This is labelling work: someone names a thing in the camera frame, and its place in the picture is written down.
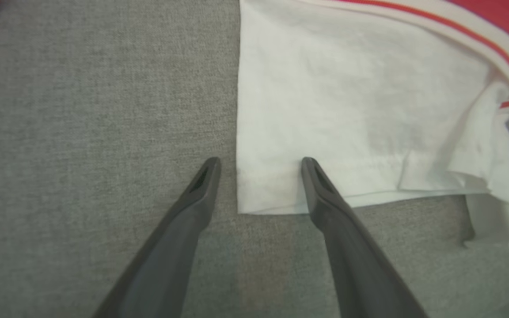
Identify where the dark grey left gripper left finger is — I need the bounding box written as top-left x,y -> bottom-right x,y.
93,157 -> 222,318

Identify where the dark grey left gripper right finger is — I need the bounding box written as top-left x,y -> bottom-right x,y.
301,157 -> 428,318

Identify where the red and white shirt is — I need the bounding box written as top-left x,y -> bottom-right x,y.
236,0 -> 509,248

